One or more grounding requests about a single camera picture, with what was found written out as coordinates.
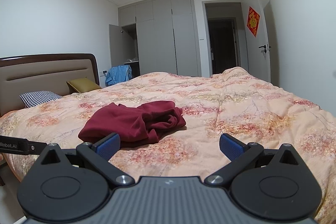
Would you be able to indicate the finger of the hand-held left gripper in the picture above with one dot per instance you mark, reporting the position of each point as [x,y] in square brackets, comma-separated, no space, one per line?
[36,147]

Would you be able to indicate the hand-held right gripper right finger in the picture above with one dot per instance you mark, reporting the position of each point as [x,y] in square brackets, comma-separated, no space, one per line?
[231,146]

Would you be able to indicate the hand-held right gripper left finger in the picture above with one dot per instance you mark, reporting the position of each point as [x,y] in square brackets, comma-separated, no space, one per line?
[109,146]

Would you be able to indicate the dark red long-sleeved sweater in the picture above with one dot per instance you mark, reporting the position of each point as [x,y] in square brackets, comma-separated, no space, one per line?
[126,121]

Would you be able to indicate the floral peach quilt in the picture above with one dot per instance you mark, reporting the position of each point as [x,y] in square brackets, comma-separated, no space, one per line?
[236,108]

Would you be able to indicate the houndstooth pillow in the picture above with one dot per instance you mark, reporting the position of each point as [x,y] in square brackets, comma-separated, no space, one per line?
[39,98]

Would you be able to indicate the olive green pillow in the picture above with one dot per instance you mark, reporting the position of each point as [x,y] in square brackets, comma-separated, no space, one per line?
[84,85]

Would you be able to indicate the blue garment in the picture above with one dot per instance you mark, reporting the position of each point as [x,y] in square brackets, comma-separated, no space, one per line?
[119,75]

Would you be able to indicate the beige padded headboard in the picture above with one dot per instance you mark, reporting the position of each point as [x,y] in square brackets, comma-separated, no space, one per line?
[47,74]

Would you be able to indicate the white room door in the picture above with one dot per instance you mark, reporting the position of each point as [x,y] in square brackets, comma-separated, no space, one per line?
[257,64]

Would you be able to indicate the white crumpled item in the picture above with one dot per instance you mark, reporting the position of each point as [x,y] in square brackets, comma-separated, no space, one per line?
[132,59]

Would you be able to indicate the grey built-in wardrobe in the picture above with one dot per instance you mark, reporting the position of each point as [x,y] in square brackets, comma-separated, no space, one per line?
[162,37]

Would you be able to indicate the red diamond door decoration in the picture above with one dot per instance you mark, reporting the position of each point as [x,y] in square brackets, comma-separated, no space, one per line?
[253,20]

